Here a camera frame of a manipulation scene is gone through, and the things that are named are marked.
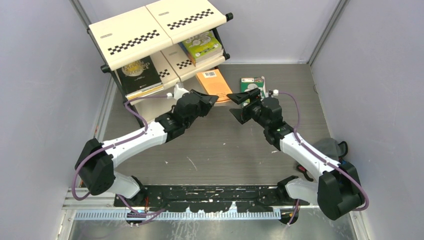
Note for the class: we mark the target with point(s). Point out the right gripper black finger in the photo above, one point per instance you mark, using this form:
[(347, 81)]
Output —
[(238, 114), (253, 95)]

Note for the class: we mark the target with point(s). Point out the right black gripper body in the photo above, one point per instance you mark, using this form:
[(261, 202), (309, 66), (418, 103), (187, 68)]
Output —
[(254, 110)]

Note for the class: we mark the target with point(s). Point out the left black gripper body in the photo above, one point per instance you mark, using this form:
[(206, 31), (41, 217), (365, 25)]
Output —
[(203, 109)]

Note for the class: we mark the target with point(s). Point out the orange spine book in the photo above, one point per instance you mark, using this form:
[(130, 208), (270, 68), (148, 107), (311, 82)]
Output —
[(214, 83)]

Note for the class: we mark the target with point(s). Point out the yellow book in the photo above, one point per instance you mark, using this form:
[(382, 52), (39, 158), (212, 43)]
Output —
[(144, 92)]

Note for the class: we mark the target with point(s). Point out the light green spine book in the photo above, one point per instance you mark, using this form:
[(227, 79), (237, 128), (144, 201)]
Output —
[(202, 38)]

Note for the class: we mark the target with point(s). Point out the black Moon Sixpence book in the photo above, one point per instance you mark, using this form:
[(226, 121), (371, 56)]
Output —
[(138, 76)]

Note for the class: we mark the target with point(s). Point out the cream three-tier shelf rack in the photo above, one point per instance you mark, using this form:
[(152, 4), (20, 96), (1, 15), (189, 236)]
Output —
[(156, 30)]

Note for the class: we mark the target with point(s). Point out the dark green spine book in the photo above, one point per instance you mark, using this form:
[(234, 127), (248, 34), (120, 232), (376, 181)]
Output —
[(250, 83)]

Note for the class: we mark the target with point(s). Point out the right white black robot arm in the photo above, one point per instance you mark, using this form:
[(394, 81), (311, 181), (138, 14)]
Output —
[(337, 189)]

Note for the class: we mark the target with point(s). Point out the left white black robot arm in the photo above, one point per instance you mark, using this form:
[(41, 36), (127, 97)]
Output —
[(98, 160)]

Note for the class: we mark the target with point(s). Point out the red black scissors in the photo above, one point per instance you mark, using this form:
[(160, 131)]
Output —
[(302, 170)]

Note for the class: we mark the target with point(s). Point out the grey cloth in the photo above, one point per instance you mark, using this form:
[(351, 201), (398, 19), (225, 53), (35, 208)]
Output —
[(332, 148)]

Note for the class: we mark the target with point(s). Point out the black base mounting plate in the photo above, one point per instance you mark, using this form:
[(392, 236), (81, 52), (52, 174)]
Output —
[(224, 202)]

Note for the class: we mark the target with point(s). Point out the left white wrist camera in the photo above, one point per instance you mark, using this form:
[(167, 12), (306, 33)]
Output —
[(178, 92)]

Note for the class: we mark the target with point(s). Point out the aluminium rail frame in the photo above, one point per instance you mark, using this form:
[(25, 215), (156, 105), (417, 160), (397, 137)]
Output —
[(104, 217)]

